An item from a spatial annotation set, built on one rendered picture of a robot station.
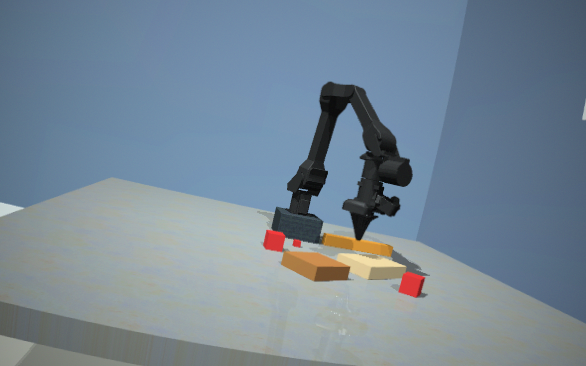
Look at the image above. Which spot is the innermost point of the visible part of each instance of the red square block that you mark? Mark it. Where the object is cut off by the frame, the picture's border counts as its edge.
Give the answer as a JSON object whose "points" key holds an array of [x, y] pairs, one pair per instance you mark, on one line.
{"points": [[274, 241], [411, 284]]}

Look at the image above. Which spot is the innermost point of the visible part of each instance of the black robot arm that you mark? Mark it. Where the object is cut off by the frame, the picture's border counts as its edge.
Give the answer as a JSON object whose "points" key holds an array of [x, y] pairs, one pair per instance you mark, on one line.
{"points": [[382, 164]]}

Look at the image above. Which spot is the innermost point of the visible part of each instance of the orange long bar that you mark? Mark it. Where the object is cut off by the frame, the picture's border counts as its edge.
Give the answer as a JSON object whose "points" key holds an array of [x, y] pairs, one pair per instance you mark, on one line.
{"points": [[358, 245]]}

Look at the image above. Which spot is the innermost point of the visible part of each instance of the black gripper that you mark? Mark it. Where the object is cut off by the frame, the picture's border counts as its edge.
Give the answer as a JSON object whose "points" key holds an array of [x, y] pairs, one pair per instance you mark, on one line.
{"points": [[360, 207]]}

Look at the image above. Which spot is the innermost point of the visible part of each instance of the brown flat square block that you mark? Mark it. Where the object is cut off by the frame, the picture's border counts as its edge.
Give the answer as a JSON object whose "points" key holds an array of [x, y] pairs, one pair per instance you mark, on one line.
{"points": [[315, 266]]}

